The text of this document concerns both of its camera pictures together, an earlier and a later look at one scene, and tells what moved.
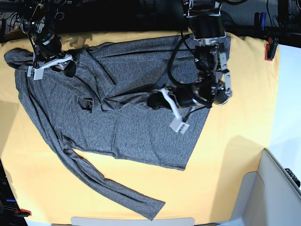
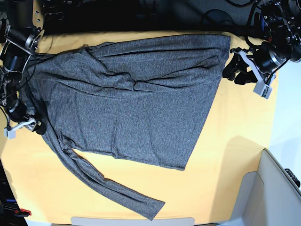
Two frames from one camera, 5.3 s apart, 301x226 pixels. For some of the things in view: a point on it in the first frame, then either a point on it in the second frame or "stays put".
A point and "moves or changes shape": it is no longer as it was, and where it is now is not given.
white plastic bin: [267, 197] stays put
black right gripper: [201, 92] to [267, 58]
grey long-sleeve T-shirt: [101, 106] moves or changes shape
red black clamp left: [22, 213] stays put
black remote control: [293, 177] stays put
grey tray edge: [94, 221] stays put
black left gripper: [50, 45] to [17, 110]
